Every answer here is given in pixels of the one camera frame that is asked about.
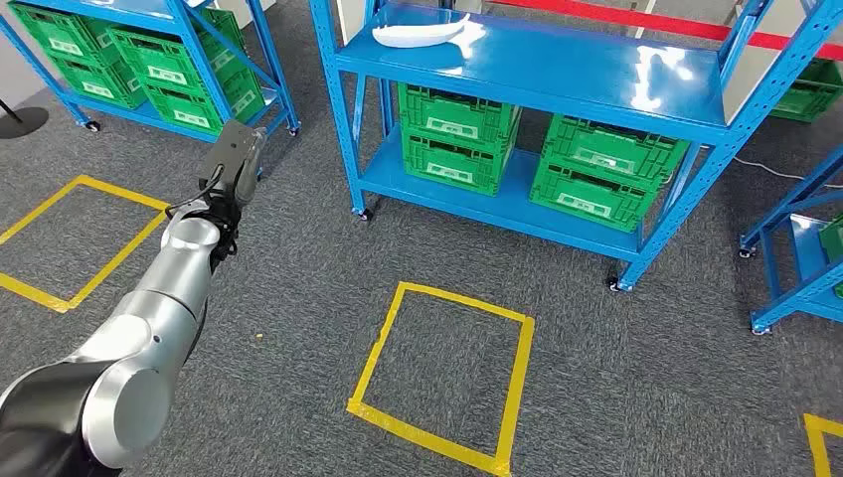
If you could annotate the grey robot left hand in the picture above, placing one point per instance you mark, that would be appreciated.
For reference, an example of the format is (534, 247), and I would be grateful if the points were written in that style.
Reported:
(234, 151)

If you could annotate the white curved plastic part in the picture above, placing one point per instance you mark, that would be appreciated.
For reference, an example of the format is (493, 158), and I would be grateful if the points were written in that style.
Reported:
(421, 34)

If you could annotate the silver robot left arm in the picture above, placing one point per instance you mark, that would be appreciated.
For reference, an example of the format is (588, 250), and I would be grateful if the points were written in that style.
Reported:
(151, 309)

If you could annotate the blue metal shelf rack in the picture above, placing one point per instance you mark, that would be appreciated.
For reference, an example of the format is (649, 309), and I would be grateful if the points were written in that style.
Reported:
(275, 69)
(527, 72)
(803, 247)

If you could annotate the black round stand base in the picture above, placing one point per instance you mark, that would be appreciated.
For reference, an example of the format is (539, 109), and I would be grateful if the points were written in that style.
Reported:
(20, 122)

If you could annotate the yellow floor tape square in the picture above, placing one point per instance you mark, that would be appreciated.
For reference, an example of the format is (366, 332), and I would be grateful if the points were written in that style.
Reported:
(39, 296)
(428, 439)
(816, 447)

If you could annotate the red barrier belt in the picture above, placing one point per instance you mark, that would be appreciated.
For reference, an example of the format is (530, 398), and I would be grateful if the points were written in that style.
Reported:
(658, 23)

